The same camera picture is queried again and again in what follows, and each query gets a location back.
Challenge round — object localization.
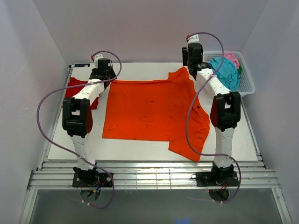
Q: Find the orange t shirt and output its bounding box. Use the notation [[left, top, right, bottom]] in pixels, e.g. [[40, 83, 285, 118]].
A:
[[102, 67, 210, 161]]

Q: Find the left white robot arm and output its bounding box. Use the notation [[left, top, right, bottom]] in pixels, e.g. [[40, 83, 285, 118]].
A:
[[62, 54, 116, 187]]

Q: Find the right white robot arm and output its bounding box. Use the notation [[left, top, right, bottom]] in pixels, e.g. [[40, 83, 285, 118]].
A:
[[182, 42, 241, 185]]

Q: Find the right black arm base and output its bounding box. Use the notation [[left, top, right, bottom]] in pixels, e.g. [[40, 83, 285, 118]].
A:
[[191, 162, 239, 187]]

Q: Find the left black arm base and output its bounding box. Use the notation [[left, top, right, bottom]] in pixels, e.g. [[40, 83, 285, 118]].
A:
[[72, 167, 114, 188]]

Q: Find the blue label sticker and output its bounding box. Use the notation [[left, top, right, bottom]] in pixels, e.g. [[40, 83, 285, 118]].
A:
[[74, 63, 90, 68]]

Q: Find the pink t shirt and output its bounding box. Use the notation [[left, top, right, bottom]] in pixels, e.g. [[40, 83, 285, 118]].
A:
[[224, 51, 240, 69]]

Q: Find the folded red t shirt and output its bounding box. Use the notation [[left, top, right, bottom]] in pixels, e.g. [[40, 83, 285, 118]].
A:
[[65, 77, 99, 110]]

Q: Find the blue t shirt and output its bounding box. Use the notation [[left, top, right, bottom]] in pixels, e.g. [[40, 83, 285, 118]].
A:
[[207, 56, 240, 91]]

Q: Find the white plastic basket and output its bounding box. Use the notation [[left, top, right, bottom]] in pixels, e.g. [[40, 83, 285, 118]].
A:
[[203, 50, 255, 97]]

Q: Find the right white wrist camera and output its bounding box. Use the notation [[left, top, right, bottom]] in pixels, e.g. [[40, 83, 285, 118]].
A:
[[186, 34, 199, 44]]

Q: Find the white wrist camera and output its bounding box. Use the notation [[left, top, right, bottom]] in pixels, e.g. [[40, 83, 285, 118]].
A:
[[186, 34, 199, 44], [91, 53, 104, 63]]

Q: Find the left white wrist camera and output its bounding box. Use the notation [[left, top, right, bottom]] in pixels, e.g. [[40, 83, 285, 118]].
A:
[[91, 53, 104, 63]]

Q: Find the aluminium table frame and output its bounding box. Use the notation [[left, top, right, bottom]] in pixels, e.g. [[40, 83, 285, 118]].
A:
[[18, 65, 292, 224]]

